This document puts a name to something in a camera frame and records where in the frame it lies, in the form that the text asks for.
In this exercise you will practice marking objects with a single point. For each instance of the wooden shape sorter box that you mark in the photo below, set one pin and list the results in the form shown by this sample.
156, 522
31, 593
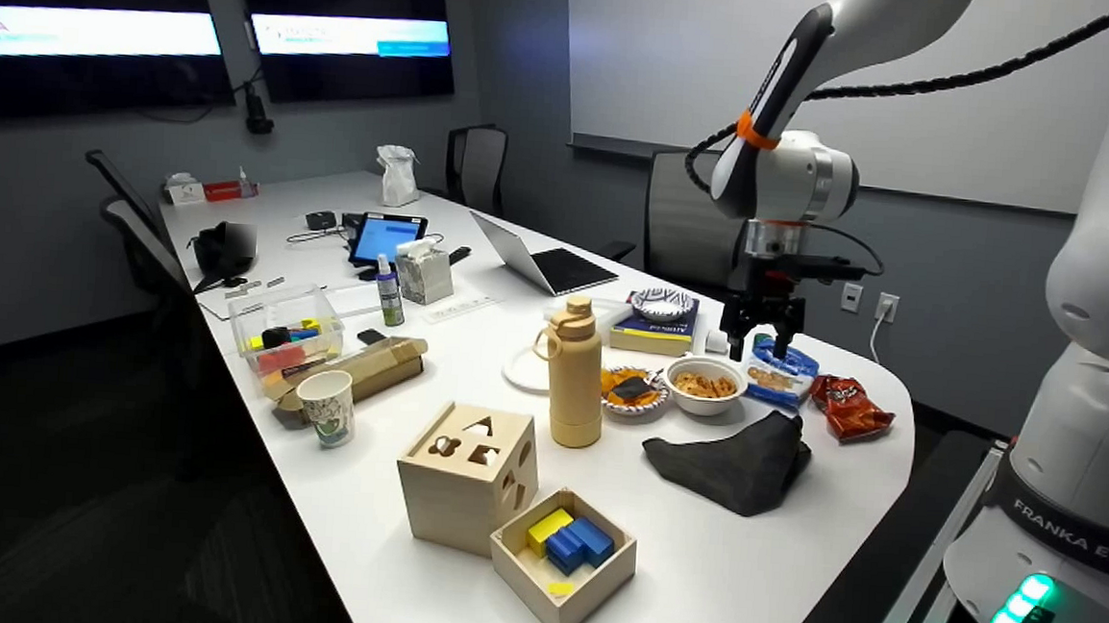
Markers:
457, 489

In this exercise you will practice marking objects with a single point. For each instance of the heap of crackers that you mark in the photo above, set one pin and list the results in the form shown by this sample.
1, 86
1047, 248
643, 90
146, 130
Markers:
704, 384

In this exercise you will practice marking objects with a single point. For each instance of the tissue box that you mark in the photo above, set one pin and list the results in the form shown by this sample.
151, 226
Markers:
427, 275

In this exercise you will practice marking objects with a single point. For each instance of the cardboard box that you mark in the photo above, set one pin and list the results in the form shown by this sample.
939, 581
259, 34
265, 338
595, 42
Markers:
378, 368

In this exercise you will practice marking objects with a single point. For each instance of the blue and yellow book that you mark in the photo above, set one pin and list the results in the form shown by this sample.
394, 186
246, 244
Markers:
649, 335

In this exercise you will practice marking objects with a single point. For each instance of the whiteboard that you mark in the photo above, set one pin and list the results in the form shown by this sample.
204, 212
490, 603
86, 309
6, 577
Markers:
666, 58

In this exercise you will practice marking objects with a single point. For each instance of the black webcam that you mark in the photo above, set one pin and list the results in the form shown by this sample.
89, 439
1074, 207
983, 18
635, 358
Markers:
259, 112

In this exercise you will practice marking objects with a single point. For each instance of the white wipes pack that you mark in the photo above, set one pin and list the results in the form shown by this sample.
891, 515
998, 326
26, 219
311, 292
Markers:
183, 190

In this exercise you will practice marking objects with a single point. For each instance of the blue block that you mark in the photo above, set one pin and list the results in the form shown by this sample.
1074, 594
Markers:
563, 551
592, 540

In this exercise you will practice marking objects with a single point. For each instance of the red box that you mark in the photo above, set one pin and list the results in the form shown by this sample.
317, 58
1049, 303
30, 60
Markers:
227, 190

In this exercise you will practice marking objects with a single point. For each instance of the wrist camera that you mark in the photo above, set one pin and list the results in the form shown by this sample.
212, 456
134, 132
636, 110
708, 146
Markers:
832, 267

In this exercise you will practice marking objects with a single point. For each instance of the tan water bottle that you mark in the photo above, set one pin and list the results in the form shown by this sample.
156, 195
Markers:
574, 380

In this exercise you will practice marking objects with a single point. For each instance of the patterned paper bowl with snacks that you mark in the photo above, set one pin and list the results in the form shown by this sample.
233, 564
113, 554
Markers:
634, 393

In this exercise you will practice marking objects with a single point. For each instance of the black phone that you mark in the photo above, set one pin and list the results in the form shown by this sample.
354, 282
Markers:
372, 336

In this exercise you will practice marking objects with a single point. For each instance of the blue snack bag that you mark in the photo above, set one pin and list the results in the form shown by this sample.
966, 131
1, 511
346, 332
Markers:
774, 375

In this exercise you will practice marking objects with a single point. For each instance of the dark grey towel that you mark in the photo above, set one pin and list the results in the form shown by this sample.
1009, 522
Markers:
738, 462

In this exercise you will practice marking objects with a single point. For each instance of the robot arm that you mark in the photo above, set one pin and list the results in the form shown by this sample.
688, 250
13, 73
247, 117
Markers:
1103, 316

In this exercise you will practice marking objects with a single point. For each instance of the white plastic bag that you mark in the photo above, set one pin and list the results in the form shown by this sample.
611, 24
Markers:
399, 177

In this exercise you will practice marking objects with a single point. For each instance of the red chip bag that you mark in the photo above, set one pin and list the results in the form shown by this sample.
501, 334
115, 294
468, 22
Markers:
852, 407

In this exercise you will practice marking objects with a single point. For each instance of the heap of markers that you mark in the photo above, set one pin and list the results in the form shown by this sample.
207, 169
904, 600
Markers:
288, 343

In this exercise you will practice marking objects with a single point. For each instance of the office chair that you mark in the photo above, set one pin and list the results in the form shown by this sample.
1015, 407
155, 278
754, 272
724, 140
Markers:
685, 218
482, 163

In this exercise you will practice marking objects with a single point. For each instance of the wooden tray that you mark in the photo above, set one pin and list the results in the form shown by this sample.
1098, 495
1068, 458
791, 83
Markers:
556, 605

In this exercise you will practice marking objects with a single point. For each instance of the white plate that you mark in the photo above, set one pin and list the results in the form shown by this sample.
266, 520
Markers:
520, 369

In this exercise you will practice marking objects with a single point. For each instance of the tablet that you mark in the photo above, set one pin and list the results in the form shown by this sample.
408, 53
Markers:
388, 239

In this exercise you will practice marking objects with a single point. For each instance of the small black device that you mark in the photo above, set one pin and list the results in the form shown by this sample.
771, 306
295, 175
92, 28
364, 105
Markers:
320, 220

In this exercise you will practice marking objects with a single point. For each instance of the spray bottle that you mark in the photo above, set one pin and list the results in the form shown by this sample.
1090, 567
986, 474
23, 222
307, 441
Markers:
389, 297

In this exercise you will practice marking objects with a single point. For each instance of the laptop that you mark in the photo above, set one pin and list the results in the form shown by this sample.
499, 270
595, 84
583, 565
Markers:
567, 269

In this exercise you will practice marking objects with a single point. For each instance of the black bag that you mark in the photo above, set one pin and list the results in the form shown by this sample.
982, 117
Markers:
223, 248

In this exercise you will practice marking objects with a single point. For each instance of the wall socket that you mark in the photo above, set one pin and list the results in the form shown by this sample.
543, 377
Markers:
851, 298
888, 308

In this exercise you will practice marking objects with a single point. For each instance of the yellow block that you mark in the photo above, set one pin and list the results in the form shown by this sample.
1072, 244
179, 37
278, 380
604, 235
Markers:
549, 528

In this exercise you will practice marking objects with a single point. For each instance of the clear plastic bin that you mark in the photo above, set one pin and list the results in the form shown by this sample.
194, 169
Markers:
280, 319

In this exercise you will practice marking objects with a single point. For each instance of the paper cup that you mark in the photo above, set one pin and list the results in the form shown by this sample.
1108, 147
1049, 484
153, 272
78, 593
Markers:
329, 413

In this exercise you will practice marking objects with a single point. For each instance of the small white cup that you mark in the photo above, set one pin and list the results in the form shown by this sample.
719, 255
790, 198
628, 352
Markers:
716, 342

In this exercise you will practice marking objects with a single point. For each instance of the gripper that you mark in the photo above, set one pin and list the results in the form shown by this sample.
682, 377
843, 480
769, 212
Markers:
770, 286

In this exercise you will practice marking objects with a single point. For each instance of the wall monitor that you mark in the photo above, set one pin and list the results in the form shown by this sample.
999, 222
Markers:
350, 39
81, 32

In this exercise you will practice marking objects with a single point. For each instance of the black and white patterned bowl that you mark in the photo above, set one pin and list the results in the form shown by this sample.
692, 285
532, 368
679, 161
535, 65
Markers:
661, 305

